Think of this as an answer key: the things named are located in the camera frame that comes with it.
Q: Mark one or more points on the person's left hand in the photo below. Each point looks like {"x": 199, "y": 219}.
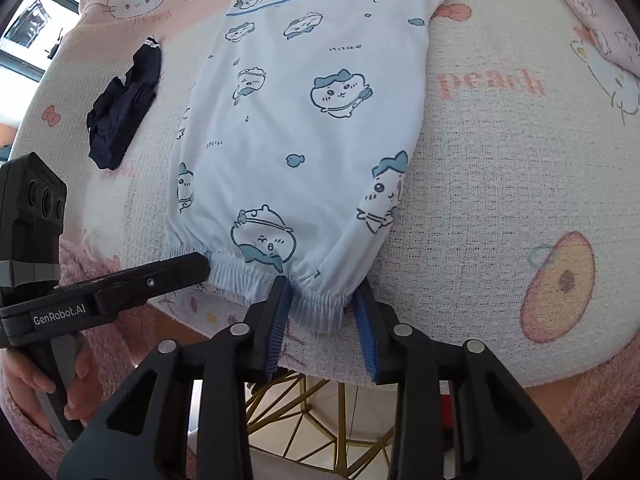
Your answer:
{"x": 17, "y": 375}

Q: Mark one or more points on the light blue printed shorts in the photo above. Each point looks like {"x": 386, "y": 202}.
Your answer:
{"x": 310, "y": 125}

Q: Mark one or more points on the navy blue garment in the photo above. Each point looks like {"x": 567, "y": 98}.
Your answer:
{"x": 122, "y": 110}

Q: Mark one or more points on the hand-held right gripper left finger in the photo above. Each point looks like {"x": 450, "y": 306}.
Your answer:
{"x": 280, "y": 325}

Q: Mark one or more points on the pink printed folded garment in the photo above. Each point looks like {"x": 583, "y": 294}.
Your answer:
{"x": 610, "y": 35}

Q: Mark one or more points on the person's left forearm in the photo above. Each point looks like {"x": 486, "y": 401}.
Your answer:
{"x": 20, "y": 442}

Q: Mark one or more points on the white shelf unit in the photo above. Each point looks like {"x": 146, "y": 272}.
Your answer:
{"x": 30, "y": 17}

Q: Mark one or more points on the person's pink fluffy robe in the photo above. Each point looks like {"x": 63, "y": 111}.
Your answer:
{"x": 600, "y": 395}

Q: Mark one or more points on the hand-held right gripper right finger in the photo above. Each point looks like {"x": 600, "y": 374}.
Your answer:
{"x": 364, "y": 330}

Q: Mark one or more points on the dark sliding door frame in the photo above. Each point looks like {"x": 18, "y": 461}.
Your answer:
{"x": 22, "y": 67}

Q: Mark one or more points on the pink cat printed blanket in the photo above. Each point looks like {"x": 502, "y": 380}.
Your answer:
{"x": 500, "y": 170}

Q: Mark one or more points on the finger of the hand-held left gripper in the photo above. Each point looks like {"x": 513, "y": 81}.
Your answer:
{"x": 165, "y": 275}

